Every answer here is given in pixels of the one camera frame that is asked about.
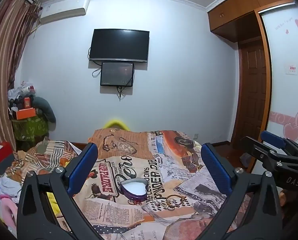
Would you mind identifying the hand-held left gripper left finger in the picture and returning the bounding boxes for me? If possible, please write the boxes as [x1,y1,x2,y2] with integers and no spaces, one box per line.
[16,142,107,240]

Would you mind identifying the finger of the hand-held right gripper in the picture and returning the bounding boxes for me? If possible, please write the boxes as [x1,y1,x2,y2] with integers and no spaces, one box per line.
[241,136,298,175]
[260,130,298,156]

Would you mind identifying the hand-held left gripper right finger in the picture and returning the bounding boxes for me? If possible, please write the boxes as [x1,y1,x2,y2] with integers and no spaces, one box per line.
[200,142,283,240]

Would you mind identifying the gold chain bracelet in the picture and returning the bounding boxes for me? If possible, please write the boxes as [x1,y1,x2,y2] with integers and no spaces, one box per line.
[167,194,187,205]

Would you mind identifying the purple heart-shaped tin box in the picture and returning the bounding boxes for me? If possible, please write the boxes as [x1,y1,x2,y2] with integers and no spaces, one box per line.
[121,179,149,202]

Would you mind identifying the silver chain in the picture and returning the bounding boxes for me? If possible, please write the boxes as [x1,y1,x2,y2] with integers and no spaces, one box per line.
[144,198,164,207]

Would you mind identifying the person's right forearm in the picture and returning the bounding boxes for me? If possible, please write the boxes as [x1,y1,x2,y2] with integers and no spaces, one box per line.
[280,189,298,230]

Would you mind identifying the pale plastic bag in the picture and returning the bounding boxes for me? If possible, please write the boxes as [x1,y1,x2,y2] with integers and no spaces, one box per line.
[239,153,251,169]

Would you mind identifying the yellow cloth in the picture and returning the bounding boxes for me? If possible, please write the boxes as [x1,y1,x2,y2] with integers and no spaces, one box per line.
[45,191,63,221]

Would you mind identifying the printed blanket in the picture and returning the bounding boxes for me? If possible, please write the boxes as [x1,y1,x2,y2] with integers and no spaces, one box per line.
[5,127,254,240]

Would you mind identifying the brown wooden door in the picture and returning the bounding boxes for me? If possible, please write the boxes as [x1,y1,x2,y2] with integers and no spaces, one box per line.
[237,39,268,146]

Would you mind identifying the yellow pillow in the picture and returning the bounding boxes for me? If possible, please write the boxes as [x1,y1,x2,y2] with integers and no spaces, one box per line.
[103,119,132,131]

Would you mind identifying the green patterned cloth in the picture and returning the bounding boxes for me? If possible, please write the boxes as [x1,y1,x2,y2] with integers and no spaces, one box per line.
[11,116,50,141]

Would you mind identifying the white and blue clothes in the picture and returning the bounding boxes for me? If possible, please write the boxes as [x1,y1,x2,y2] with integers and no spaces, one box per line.
[0,174,23,205]

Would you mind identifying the red box with white lid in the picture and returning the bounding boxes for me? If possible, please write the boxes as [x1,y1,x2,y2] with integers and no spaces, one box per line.
[0,141,13,165]

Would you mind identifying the pink cloth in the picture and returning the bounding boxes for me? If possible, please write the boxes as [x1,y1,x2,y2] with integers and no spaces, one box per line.
[0,196,18,230]

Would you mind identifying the white heart-patterned wardrobe door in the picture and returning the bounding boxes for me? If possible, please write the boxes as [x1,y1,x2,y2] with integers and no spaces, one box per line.
[260,5,298,144]

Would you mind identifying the pile of white bags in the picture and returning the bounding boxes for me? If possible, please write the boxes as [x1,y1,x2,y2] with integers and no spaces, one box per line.
[8,81,37,105]

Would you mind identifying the small black monitor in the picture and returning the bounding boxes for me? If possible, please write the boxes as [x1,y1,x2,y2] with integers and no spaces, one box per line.
[100,62,135,87]

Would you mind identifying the wooden overhead cabinet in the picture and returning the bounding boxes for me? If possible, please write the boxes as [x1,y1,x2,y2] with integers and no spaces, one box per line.
[207,0,293,43]

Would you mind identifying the striped curtain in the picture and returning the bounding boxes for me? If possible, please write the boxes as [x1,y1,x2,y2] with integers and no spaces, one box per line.
[0,0,43,153]

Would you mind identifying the white air conditioner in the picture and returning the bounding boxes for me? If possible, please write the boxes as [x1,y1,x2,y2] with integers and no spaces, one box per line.
[40,0,90,25]

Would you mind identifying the black hanging cable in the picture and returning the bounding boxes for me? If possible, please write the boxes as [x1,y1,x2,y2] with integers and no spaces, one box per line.
[116,85,126,102]

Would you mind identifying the black wall television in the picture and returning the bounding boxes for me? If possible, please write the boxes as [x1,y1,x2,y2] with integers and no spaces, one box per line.
[89,29,149,63]

